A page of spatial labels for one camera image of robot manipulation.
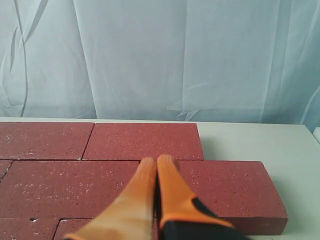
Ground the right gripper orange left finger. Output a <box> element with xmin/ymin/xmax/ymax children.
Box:
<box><xmin>63</xmin><ymin>157</ymin><xmax>157</xmax><ymax>240</ymax></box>

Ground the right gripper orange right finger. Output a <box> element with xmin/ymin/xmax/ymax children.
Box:
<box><xmin>157</xmin><ymin>154</ymin><xmax>249</xmax><ymax>240</ymax></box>

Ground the red brick moved into row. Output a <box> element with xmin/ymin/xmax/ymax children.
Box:
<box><xmin>0</xmin><ymin>161</ymin><xmax>139</xmax><ymax>219</ymax></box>

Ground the red brick with white chips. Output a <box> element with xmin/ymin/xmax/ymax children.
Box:
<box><xmin>0</xmin><ymin>160</ymin><xmax>13</xmax><ymax>180</ymax></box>

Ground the red brick right middle row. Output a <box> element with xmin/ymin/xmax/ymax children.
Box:
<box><xmin>179</xmin><ymin>160</ymin><xmax>288</xmax><ymax>236</ymax></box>

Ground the red brick back right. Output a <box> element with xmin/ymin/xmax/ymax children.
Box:
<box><xmin>56</xmin><ymin>217</ymin><xmax>161</xmax><ymax>240</ymax></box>

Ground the red brick centre right row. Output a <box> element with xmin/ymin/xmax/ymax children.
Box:
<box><xmin>82</xmin><ymin>123</ymin><xmax>205</xmax><ymax>161</ymax></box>

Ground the red brick back row flat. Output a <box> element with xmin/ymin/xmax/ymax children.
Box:
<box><xmin>0</xmin><ymin>218</ymin><xmax>59</xmax><ymax>240</ymax></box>

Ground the red brick front left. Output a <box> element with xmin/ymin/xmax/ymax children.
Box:
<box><xmin>0</xmin><ymin>122</ymin><xmax>94</xmax><ymax>160</ymax></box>

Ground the white backdrop curtain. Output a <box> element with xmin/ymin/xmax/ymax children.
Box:
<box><xmin>0</xmin><ymin>0</ymin><xmax>320</xmax><ymax>129</ymax></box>

